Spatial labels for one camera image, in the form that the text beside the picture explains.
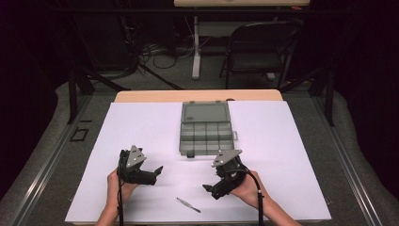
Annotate black metal frame stand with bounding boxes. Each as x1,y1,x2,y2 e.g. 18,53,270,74
67,64,130,125
279,66,335,127

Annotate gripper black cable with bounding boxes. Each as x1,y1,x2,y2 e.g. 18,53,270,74
233,169,265,226
117,156,125,226

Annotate bundle of floor cables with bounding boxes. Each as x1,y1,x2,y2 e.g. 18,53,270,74
125,15,208,72

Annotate metal floor rail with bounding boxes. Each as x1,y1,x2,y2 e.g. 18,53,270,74
311,93,385,226
8,93,93,226

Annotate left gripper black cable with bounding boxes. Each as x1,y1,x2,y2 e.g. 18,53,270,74
117,156,125,226

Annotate light desk top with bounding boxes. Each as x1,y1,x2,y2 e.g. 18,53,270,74
173,0,312,8

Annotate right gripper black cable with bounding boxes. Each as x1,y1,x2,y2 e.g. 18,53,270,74
233,169,265,226

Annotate person's right hand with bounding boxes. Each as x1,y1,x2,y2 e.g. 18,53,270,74
230,169,268,210

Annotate white desk leg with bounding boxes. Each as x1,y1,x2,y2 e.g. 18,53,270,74
191,15,202,80

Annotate metal tweezers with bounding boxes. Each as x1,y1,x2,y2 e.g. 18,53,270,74
176,197,201,214

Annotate black folding chair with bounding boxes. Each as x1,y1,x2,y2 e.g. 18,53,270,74
218,20,305,90

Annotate transparent plastic compartment box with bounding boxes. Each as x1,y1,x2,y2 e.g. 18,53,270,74
178,100,239,159

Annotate person's left hand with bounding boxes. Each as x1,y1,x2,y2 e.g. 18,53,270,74
106,169,139,207

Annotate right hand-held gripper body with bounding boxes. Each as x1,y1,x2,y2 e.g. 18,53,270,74
211,149,249,193

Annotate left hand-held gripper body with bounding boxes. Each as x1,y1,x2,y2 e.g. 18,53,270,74
117,144,157,186

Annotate wooden table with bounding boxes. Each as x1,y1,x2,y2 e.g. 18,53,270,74
114,89,284,104

